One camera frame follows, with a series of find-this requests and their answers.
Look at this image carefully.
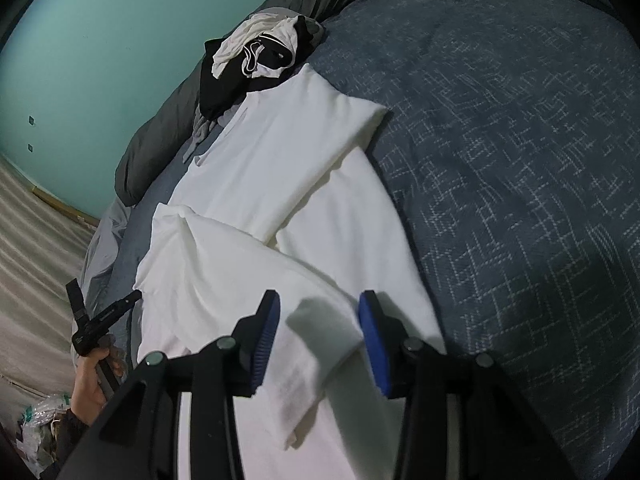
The bed with blue sheet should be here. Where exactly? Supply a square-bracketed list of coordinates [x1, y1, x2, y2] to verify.
[112, 0, 640, 480]

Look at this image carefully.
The dark grey duvet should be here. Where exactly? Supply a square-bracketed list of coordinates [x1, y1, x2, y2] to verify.
[113, 0, 447, 207]

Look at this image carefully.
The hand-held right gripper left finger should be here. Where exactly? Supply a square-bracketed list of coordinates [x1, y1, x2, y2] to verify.
[57, 288, 281, 480]

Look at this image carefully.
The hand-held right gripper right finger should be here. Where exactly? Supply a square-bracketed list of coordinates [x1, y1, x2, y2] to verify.
[358, 289, 577, 480]

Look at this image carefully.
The floor clutter pile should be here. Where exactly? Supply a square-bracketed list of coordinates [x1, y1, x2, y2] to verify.
[14, 392, 77, 467]

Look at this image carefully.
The crumpled white garment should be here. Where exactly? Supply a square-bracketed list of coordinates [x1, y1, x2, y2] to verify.
[209, 12, 301, 81]

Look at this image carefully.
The black garment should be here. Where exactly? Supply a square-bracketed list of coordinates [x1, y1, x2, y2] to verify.
[198, 15, 314, 122]

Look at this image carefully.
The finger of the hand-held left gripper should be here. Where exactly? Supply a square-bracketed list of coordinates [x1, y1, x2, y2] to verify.
[65, 279, 89, 329]
[94, 290, 143, 326]

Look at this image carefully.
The beige curtain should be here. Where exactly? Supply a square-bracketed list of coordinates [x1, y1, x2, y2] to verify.
[0, 154, 102, 412]

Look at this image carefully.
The wooden trim strip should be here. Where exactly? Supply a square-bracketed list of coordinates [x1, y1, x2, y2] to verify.
[30, 184, 102, 227]

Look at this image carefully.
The white long-sleeved shirt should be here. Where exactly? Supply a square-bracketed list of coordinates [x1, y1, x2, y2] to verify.
[132, 62, 449, 480]

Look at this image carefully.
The person's left hand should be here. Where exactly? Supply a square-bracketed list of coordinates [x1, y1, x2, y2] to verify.
[72, 354, 129, 424]

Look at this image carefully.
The pile of black-white clothes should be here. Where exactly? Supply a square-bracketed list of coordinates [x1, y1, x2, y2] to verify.
[182, 7, 327, 164]

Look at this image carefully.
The person's left forearm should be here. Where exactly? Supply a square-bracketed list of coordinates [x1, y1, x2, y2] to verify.
[42, 407, 92, 480]

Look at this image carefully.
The light grey sheet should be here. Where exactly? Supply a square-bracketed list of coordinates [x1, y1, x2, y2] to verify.
[79, 194, 147, 362]

